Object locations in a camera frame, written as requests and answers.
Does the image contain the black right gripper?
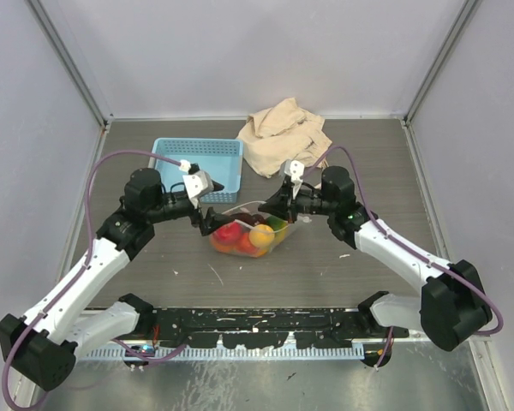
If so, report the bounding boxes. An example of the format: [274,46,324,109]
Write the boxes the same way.
[259,179,337,223]

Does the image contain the clear zip top bag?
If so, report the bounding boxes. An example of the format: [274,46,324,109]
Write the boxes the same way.
[208,200,312,258]

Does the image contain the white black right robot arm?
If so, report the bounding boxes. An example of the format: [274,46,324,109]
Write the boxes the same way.
[259,160,493,351]

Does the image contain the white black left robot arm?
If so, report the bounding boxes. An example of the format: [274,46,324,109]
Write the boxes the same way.
[0,165,230,392]

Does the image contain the fake yellow lemon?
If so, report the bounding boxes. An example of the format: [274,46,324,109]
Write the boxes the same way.
[266,216,287,232]

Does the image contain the fake red pomegranate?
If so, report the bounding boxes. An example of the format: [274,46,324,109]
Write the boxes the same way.
[212,222,243,246]

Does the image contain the fake dark purple plum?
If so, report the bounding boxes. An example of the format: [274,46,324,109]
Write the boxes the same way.
[232,212,266,226]

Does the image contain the fake yellow peach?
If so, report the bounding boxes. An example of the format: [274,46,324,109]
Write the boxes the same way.
[249,224,276,248]

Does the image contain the fake orange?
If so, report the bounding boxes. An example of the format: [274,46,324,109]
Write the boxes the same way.
[210,239,234,253]

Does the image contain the fake red pear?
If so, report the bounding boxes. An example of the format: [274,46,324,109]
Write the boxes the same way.
[235,232,259,255]

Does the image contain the light blue perforated basket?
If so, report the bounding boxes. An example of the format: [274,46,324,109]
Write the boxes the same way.
[152,138,243,204]

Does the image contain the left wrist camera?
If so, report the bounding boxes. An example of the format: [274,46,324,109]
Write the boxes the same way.
[180,162,215,209]

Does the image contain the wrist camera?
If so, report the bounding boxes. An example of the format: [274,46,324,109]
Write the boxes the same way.
[281,159,305,198]
[180,162,215,209]

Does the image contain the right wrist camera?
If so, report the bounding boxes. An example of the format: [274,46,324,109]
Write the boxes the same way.
[281,159,305,198]

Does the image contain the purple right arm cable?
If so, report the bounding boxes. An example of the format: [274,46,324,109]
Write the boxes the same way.
[302,145,505,336]

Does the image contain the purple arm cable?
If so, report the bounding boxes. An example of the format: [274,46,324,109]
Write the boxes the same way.
[0,149,192,411]
[302,145,505,336]

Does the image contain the beige drawstring cloth bag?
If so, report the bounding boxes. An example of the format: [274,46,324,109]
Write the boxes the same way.
[236,98,332,178]

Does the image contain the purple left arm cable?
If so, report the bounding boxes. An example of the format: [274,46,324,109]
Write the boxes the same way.
[0,149,192,411]

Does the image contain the light blue cable duct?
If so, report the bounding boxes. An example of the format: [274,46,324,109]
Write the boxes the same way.
[79,342,365,361]

